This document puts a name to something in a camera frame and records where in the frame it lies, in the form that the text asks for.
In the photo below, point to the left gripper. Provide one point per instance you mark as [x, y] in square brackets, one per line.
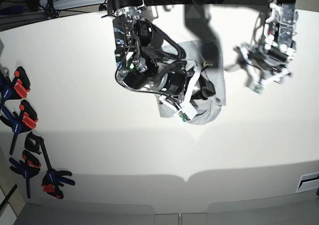
[255, 64]

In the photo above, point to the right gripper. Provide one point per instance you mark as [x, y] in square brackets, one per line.
[181, 87]

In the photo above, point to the grey T-shirt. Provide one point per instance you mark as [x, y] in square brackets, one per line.
[209, 55]

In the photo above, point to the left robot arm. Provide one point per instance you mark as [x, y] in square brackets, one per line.
[267, 60]

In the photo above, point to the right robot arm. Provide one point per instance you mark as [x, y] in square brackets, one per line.
[149, 61]

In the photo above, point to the white label holder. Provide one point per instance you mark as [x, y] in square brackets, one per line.
[308, 182]

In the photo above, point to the black bar clamp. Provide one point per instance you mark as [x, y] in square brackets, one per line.
[53, 179]

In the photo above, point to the blue red clamp middle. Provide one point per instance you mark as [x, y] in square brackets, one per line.
[23, 122]

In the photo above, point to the blue red clamp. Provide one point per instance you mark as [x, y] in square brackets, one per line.
[15, 89]
[23, 122]
[28, 168]

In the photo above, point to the blue red clamp top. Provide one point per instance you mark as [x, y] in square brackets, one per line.
[15, 89]

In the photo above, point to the blue red clamp lower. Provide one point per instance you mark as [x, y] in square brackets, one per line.
[28, 168]

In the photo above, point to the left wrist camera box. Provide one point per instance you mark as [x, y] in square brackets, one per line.
[257, 87]

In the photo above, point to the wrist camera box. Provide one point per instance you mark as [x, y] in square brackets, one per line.
[257, 87]
[187, 112]

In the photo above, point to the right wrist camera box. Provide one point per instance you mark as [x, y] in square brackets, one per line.
[187, 112]

